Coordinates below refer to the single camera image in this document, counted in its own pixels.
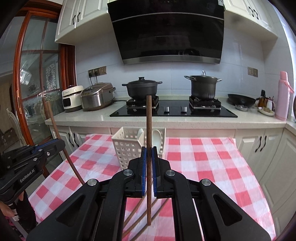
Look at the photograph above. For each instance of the small white ceramic spoon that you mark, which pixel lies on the small white ceramic spoon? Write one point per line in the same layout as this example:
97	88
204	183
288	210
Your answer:
140	135

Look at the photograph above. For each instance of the red wooden glass door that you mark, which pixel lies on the red wooden glass door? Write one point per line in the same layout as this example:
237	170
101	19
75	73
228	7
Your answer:
42	69

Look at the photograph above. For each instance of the wall switch plate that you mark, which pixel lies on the wall switch plate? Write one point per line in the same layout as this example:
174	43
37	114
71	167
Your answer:
252	71

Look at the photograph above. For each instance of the white lower cabinets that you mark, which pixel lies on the white lower cabinets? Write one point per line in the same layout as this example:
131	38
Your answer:
269	150

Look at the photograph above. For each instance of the small plate with food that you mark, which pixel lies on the small plate with food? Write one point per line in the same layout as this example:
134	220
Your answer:
266	111

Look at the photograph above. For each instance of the black casserole pot with lid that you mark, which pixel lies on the black casserole pot with lid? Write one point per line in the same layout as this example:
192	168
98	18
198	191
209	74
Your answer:
141	88

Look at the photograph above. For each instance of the wall power outlet strip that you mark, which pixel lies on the wall power outlet strip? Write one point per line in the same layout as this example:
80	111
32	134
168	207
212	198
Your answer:
97	71

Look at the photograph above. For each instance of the condiment bottles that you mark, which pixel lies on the condiment bottles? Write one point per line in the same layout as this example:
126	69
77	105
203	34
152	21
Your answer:
265	102

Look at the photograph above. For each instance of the pink thermos bottle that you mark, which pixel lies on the pink thermos bottle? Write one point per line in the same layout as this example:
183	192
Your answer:
283	97

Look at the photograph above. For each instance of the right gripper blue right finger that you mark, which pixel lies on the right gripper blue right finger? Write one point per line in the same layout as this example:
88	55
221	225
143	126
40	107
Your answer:
154	175

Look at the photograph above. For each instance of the white perforated utensil basket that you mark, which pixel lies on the white perforated utensil basket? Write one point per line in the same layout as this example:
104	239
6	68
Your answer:
127	147

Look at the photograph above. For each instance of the black range hood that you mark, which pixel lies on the black range hood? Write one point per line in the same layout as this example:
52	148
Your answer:
168	31

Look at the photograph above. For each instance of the black glass gas stove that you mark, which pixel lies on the black glass gas stove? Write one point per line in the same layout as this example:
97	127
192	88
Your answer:
190	107

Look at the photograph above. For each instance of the black frying pan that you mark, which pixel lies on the black frying pan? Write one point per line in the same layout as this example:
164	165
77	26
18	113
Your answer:
242	100

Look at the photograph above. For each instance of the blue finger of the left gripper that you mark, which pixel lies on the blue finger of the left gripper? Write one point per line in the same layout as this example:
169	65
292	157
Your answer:
49	146
44	155

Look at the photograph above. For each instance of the tall black stock pot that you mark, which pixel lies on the tall black stock pot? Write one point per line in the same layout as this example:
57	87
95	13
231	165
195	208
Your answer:
203	86

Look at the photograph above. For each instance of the small metal dish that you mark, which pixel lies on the small metal dish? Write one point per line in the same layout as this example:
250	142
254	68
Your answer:
242	108

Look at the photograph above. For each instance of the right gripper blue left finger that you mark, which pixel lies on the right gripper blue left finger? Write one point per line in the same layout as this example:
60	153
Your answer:
144	169

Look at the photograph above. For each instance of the silver rice cooker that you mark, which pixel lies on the silver rice cooker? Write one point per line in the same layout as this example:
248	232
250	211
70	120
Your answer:
97	96

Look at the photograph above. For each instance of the white small cooker appliance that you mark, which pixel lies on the white small cooker appliance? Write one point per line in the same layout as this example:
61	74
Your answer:
71	99

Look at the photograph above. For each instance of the person left hand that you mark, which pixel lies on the person left hand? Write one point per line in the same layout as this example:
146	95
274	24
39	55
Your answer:
6	210

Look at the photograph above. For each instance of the large white ceramic spoon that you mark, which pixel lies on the large white ceramic spoon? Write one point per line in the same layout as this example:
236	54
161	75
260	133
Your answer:
156	139

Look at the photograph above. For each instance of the pink white checkered tablecloth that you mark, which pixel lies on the pink white checkered tablecloth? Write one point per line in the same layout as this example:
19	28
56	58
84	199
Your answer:
216	159

